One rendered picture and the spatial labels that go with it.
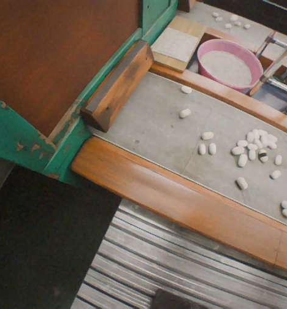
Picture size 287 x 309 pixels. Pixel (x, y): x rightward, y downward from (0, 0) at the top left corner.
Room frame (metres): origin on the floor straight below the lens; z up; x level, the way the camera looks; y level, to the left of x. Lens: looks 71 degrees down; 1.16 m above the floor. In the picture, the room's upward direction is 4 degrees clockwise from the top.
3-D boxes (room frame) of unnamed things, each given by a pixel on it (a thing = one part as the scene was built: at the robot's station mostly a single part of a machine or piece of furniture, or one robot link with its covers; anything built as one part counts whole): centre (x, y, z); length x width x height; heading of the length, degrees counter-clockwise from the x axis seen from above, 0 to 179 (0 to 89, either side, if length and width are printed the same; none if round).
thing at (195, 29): (0.62, -0.11, 0.77); 0.33 x 0.15 x 0.01; 158
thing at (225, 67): (0.54, -0.31, 0.71); 0.22 x 0.22 x 0.06
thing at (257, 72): (0.54, -0.31, 0.72); 0.27 x 0.27 x 0.10
